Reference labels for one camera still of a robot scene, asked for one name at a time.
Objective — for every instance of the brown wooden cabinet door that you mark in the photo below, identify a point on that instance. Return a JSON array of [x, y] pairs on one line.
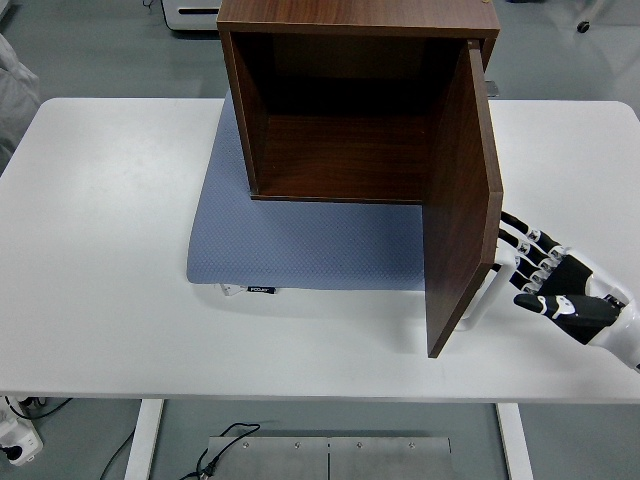
[[460, 240]]

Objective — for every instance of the white table leg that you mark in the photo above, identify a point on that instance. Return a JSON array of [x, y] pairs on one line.
[[515, 445], [142, 440]]

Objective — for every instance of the person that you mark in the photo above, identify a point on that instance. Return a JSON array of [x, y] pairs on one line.
[[15, 100]]

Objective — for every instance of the white power strip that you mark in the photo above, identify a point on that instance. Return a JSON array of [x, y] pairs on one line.
[[22, 442]]

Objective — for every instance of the black caster wheel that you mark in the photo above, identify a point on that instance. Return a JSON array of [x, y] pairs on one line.
[[583, 26]]

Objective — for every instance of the brown wooden cabinet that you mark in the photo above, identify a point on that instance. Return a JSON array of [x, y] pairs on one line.
[[345, 160]]

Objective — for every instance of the grey metal bracket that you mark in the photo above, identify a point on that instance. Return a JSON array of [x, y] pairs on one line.
[[493, 88]]

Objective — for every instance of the blue-grey dotted mat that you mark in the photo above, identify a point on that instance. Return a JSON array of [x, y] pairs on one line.
[[300, 245]]

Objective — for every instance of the white machine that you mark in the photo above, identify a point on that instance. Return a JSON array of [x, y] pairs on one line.
[[190, 17]]

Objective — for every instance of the grey metal plate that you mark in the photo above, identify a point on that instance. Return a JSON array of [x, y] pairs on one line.
[[390, 460], [267, 460]]

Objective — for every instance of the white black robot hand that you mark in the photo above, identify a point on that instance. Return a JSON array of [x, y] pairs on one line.
[[575, 300]]

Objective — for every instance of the black mat label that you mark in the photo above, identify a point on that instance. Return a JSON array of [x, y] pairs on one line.
[[262, 290]]

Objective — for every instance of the white mat tag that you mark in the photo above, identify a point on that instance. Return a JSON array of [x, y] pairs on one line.
[[232, 290]]

